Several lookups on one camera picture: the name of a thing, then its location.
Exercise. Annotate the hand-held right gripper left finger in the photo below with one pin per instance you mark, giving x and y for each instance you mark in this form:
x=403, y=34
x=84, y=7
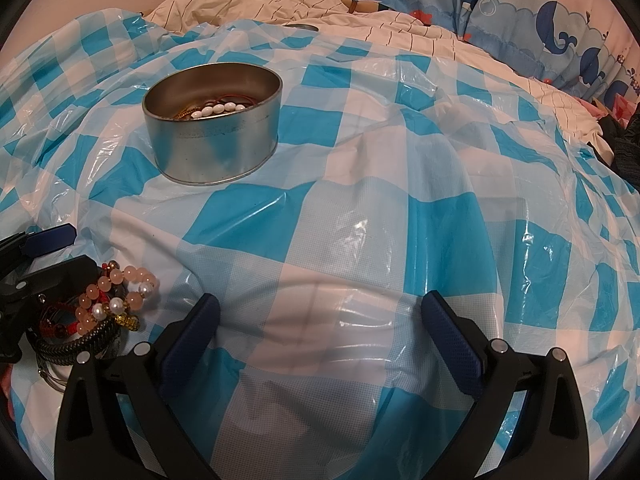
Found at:
x=192, y=345

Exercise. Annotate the blue checkered plastic sheet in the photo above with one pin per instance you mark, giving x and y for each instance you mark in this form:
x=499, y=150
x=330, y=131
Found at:
x=400, y=240

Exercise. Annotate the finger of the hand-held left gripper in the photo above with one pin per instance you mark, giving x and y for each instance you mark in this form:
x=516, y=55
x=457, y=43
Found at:
x=50, y=240
x=65, y=270

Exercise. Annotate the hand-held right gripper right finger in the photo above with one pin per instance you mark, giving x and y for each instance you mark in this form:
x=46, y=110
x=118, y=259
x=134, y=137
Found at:
x=450, y=345

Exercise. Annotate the whale print curtain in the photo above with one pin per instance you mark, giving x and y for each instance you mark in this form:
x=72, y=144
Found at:
x=565, y=25

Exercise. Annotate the black clothes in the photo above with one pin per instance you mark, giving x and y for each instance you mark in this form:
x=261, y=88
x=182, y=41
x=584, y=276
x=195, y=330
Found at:
x=627, y=155

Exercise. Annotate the round metal tin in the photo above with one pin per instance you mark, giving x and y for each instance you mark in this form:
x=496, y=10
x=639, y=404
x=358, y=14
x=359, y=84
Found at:
x=210, y=155

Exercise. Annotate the white striped quilt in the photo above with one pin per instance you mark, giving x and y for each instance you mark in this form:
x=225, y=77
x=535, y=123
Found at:
x=280, y=0

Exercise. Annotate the pink printed cloth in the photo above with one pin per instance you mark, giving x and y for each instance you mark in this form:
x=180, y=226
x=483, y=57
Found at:
x=622, y=107

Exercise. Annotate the beige stick with brown band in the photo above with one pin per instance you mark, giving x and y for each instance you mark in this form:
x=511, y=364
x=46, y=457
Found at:
x=362, y=6

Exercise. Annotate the small metal tin lid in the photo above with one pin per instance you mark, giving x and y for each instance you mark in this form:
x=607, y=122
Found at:
x=301, y=27

